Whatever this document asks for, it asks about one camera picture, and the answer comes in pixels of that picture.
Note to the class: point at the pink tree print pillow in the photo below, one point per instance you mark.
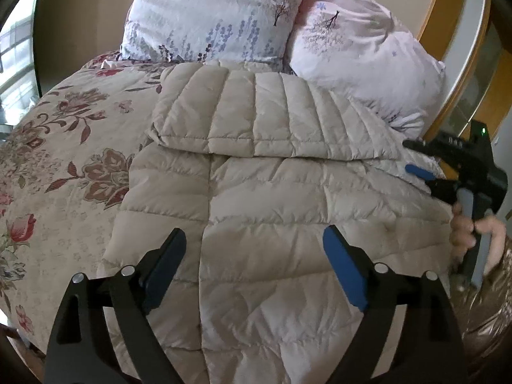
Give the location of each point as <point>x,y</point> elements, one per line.
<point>360,48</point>

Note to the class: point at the window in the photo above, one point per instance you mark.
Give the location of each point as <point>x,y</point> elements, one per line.
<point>16,60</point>

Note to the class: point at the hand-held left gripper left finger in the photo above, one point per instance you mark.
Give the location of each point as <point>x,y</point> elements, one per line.
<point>166,262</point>

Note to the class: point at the beige quilted down jacket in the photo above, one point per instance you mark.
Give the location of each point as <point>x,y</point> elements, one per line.
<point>260,208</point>

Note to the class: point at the wooden frame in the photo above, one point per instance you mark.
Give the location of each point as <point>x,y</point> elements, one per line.
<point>448,16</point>

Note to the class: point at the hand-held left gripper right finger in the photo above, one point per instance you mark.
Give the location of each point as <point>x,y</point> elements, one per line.
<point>346,272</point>

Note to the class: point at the floral quilt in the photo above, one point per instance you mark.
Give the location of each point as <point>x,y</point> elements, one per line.
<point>60,148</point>

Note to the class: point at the person's right forearm brown sleeve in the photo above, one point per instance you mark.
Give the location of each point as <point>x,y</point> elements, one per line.
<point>492,328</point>

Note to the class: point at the lavender print pillow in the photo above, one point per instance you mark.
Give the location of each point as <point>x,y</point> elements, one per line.
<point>208,12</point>

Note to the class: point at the person's right hand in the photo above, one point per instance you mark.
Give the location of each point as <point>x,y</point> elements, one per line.
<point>462,236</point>

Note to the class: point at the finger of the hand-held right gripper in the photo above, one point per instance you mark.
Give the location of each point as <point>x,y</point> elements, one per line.
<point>420,172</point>
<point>420,146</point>

